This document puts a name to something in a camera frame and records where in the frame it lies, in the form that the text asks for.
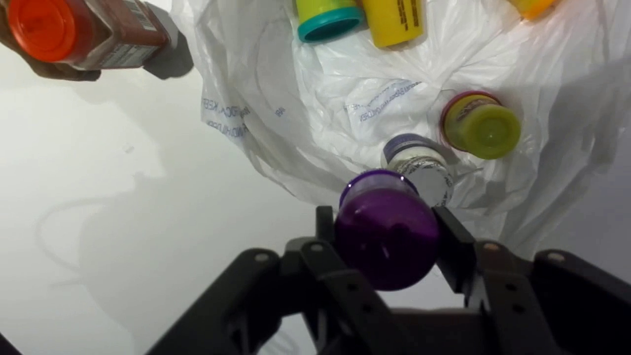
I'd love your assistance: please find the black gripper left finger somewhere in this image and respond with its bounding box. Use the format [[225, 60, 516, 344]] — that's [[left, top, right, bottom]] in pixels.
[[315, 204, 335, 248]]

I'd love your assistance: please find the purple cap shaker bottle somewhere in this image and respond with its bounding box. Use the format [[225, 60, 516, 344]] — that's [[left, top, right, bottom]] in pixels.
[[335, 169, 440, 291]]

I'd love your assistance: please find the white plastic bag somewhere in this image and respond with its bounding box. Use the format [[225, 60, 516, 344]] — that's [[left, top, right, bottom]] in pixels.
[[171, 0, 631, 254]]

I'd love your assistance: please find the yellow-green lid dough tub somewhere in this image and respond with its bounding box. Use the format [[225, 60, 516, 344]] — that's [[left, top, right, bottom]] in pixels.
[[440, 90, 522, 159]]

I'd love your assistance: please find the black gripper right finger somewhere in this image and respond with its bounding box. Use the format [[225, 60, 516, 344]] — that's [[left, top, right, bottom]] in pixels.
[[434, 206, 475, 293]]

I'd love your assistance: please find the green teal-lid dough tub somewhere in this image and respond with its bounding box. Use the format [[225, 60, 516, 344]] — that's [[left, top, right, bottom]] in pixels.
[[294, 0, 363, 43]]

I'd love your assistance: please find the yellow red-lid dough tub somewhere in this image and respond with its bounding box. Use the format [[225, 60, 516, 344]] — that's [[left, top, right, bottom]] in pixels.
[[361, 0, 424, 48]]

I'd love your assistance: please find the white jar blue lid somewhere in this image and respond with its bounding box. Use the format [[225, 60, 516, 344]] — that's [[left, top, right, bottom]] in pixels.
[[382, 131, 457, 206]]

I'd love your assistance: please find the brown orange-cap spice bottle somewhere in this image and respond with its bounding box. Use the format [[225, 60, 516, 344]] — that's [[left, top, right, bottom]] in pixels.
[[2, 0, 193, 80]]

